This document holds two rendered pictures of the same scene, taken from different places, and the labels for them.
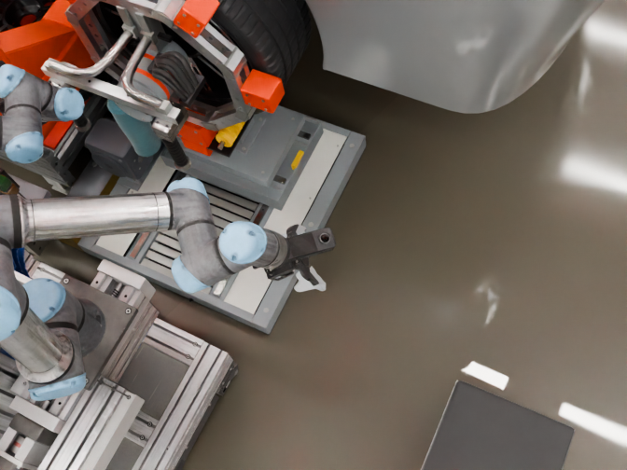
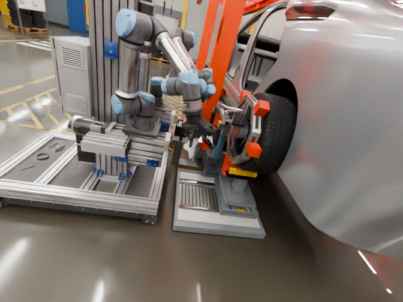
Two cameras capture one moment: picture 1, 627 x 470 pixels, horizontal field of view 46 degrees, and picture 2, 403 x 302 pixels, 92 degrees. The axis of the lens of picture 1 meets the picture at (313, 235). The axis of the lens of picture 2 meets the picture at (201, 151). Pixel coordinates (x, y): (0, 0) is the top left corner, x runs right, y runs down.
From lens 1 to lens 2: 1.16 m
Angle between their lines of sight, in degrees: 43
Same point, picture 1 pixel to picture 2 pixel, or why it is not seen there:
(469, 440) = not seen: outside the picture
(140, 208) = (185, 64)
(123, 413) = (116, 147)
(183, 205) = not seen: hidden behind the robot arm
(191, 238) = not seen: hidden behind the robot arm
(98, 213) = (176, 53)
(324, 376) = (162, 259)
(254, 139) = (237, 193)
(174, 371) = (144, 195)
